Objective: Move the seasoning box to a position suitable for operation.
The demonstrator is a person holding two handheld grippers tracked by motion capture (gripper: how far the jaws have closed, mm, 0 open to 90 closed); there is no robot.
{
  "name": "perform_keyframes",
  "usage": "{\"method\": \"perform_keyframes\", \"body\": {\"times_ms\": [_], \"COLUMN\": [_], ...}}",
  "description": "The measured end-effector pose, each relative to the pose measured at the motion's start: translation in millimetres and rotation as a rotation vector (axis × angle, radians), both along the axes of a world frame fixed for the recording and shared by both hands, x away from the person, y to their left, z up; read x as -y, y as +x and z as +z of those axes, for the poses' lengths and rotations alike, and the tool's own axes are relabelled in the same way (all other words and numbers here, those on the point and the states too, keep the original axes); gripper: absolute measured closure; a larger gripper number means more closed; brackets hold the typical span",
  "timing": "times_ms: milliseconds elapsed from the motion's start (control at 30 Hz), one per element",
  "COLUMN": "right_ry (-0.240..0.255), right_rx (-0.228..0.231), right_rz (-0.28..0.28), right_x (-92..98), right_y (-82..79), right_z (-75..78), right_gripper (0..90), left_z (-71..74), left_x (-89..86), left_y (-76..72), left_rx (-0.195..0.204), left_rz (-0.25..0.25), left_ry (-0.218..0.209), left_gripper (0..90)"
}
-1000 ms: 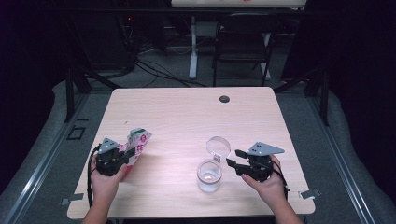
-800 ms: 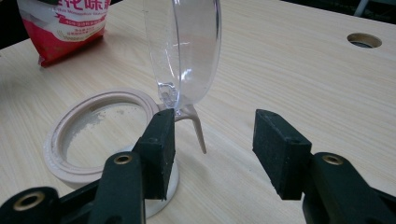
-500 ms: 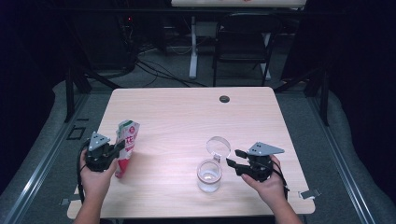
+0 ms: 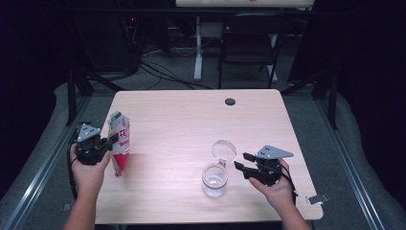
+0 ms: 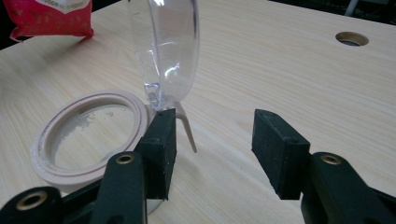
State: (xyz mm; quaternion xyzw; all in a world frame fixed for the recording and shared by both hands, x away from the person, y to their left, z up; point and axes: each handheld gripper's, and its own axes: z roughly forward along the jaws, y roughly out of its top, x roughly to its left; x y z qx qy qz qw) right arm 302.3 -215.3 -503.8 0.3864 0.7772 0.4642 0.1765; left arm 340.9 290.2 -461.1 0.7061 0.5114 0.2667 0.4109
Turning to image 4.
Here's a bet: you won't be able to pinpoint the person's right hand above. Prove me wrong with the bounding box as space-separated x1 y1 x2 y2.
249 159 296 212

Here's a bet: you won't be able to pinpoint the dark computer tower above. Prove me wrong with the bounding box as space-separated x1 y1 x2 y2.
76 12 142 73

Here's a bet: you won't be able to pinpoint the person's left hand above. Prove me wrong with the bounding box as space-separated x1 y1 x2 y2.
69 142 112 193

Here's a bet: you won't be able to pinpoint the clear glass jar with hinged lid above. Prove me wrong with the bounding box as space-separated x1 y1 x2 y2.
201 139 237 198

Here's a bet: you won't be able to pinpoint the black metal crossbar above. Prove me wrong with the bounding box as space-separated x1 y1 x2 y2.
47 8 320 15

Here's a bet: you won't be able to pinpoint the black floor cables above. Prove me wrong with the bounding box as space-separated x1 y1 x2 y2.
137 60 214 91

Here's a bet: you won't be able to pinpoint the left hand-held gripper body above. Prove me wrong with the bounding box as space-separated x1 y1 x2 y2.
75 123 111 166

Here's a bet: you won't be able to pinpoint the aluminium floor rail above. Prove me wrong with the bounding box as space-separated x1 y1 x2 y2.
0 95 92 230
314 95 387 230

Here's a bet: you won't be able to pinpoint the black folding chair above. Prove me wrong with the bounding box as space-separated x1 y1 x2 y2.
217 12 290 90

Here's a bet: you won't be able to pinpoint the red and white snack bag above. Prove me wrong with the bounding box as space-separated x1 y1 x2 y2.
107 110 131 177

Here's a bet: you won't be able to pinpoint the black metal stand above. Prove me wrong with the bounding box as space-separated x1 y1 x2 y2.
281 70 339 130
65 68 125 127

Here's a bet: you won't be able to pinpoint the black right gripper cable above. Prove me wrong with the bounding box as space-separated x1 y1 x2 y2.
279 162 300 205

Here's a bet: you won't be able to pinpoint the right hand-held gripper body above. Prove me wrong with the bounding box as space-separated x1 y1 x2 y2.
242 145 295 187

